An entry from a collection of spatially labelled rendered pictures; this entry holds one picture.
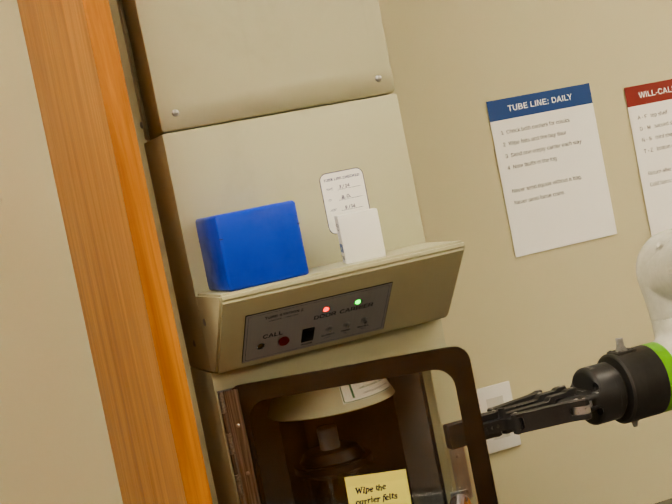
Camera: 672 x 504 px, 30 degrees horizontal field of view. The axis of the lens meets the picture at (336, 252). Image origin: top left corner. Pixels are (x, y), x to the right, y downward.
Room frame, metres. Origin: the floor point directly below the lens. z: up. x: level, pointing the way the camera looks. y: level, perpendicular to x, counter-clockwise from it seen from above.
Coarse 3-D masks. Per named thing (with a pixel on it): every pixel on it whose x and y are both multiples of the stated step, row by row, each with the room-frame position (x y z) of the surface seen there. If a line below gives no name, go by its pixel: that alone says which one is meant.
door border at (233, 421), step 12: (228, 396) 1.53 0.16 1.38; (228, 408) 1.53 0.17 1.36; (240, 408) 1.53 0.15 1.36; (228, 420) 1.53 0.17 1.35; (240, 420) 1.53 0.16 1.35; (228, 432) 1.53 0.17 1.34; (240, 432) 1.53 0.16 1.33; (240, 444) 1.53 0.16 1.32; (240, 456) 1.53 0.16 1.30; (240, 468) 1.53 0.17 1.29; (252, 468) 1.53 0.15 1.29; (252, 480) 1.53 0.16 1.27; (252, 492) 1.53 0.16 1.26
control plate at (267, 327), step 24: (384, 288) 1.53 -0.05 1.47; (264, 312) 1.47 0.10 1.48; (288, 312) 1.49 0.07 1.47; (312, 312) 1.51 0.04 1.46; (336, 312) 1.53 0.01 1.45; (360, 312) 1.55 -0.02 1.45; (384, 312) 1.57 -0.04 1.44; (264, 336) 1.51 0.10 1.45; (288, 336) 1.52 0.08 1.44; (336, 336) 1.56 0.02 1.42
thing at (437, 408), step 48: (240, 384) 1.53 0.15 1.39; (288, 384) 1.52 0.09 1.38; (336, 384) 1.51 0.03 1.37; (384, 384) 1.51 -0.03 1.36; (432, 384) 1.50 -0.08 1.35; (288, 432) 1.52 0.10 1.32; (336, 432) 1.52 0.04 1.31; (384, 432) 1.51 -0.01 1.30; (432, 432) 1.50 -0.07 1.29; (480, 432) 1.49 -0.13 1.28; (288, 480) 1.53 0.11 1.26; (336, 480) 1.52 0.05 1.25; (432, 480) 1.50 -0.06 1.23; (480, 480) 1.49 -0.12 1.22
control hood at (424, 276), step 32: (384, 256) 1.53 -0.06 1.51; (416, 256) 1.52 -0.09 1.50; (448, 256) 1.54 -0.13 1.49; (256, 288) 1.45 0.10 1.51; (288, 288) 1.47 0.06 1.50; (320, 288) 1.49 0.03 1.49; (352, 288) 1.51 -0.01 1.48; (416, 288) 1.56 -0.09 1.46; (448, 288) 1.59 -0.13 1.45; (224, 320) 1.46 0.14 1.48; (416, 320) 1.61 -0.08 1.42; (224, 352) 1.50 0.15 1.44; (288, 352) 1.55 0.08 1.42
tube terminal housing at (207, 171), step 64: (256, 128) 1.58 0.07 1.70; (320, 128) 1.61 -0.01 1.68; (384, 128) 1.64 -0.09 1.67; (192, 192) 1.55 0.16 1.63; (256, 192) 1.58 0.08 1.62; (320, 192) 1.61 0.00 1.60; (384, 192) 1.64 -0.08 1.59; (192, 256) 1.55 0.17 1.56; (320, 256) 1.60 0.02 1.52; (192, 320) 1.58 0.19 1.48
